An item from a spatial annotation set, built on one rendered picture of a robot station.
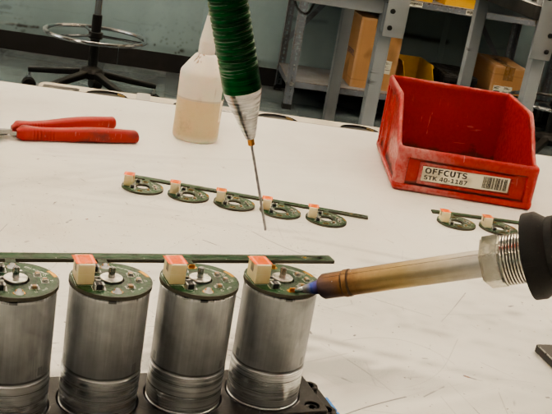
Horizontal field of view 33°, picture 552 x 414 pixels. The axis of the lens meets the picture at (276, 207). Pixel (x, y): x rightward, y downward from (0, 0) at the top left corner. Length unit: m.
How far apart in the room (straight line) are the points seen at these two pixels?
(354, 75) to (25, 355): 4.19
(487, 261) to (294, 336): 0.07
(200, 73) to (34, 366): 0.41
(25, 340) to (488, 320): 0.26
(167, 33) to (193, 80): 4.10
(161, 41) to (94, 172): 4.19
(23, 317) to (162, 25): 4.50
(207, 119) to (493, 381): 0.34
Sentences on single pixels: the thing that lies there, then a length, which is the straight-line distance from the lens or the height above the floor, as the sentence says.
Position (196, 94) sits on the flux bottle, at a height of 0.79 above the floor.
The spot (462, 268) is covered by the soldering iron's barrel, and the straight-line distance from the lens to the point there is 0.27.
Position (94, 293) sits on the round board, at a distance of 0.28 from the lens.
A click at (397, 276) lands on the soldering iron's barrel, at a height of 0.83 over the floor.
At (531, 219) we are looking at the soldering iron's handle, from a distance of 0.26.
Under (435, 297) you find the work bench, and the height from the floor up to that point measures 0.75.
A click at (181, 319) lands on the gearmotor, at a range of 0.29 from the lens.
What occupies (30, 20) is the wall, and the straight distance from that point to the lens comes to 4.82.
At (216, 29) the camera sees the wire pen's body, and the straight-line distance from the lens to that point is 0.25.
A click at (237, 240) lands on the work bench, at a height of 0.75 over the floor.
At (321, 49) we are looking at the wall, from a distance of 4.83.
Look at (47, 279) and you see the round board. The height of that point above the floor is 0.81.
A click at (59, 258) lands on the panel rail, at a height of 0.81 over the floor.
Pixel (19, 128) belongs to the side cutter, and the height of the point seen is 0.76.
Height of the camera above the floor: 0.93
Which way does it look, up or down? 18 degrees down
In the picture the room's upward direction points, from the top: 10 degrees clockwise
